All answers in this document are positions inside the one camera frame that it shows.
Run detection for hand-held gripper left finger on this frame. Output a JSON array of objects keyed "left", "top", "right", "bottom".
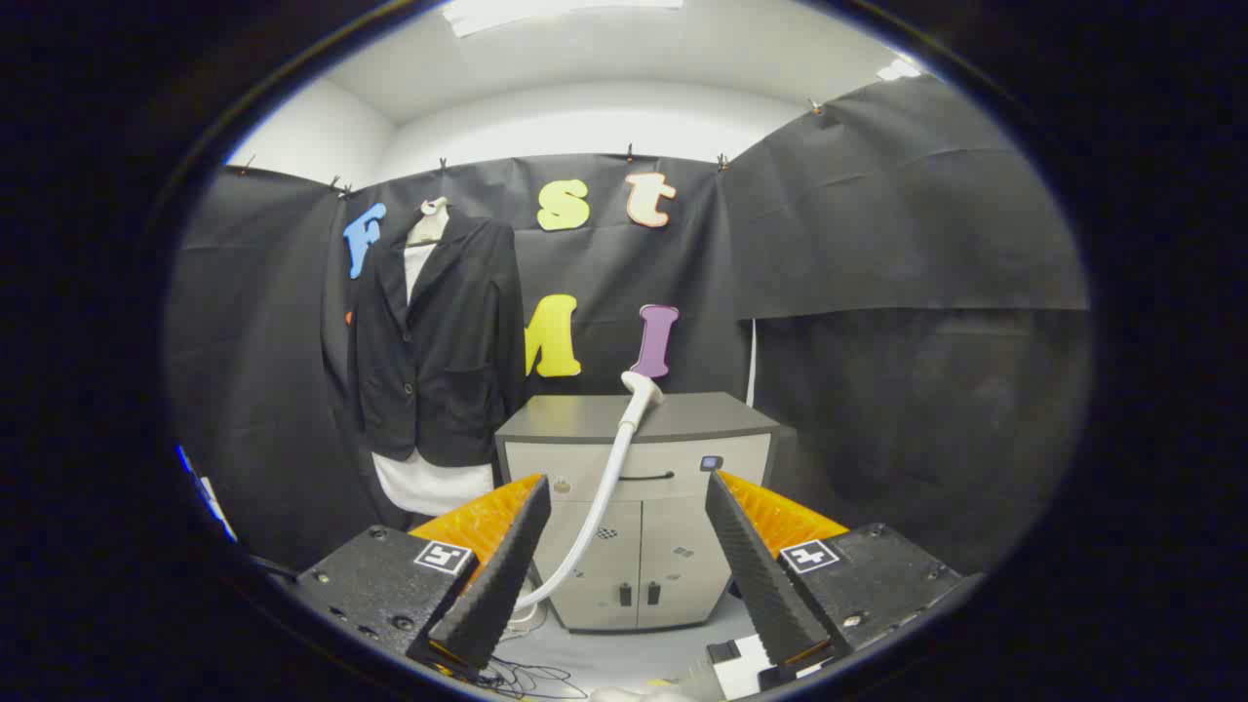
[{"left": 292, "top": 475, "right": 553, "bottom": 674}]

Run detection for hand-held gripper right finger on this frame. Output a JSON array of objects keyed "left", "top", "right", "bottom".
[{"left": 704, "top": 470, "right": 986, "bottom": 683}]

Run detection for white shirt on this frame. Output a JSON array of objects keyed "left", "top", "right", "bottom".
[{"left": 372, "top": 242, "right": 495, "bottom": 518}]

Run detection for white garment steamer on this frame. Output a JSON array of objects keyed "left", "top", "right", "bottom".
[{"left": 507, "top": 370, "right": 666, "bottom": 615}]

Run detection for black blazer jacket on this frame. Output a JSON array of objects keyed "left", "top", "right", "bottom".
[{"left": 346, "top": 210, "right": 527, "bottom": 469}]

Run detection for grey cabinet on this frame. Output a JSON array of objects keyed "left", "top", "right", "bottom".
[{"left": 494, "top": 392, "right": 781, "bottom": 633}]

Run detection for black backdrop cloth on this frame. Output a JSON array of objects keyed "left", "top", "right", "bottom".
[{"left": 166, "top": 73, "right": 1091, "bottom": 576}]

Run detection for row of black clips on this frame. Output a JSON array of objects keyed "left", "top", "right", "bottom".
[{"left": 239, "top": 97, "right": 825, "bottom": 198}]

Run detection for large ceiling light panel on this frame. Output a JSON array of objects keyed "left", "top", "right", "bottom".
[{"left": 439, "top": 0, "right": 683, "bottom": 38}]

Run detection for thin black floor cables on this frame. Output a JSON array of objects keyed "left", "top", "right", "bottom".
[{"left": 483, "top": 655, "right": 588, "bottom": 699}]

